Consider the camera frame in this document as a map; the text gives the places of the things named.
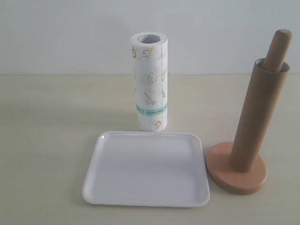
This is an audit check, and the printed white paper towel roll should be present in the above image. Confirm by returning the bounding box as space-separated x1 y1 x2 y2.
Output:
130 32 168 132

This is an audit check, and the brown cardboard tube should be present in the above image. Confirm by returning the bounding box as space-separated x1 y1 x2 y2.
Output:
230 58 290 173

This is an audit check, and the wooden paper towel holder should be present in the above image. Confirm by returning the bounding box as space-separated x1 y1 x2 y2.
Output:
206 29 293 195

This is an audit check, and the white rectangular plastic tray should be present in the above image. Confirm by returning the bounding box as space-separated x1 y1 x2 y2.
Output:
82 131 210 208

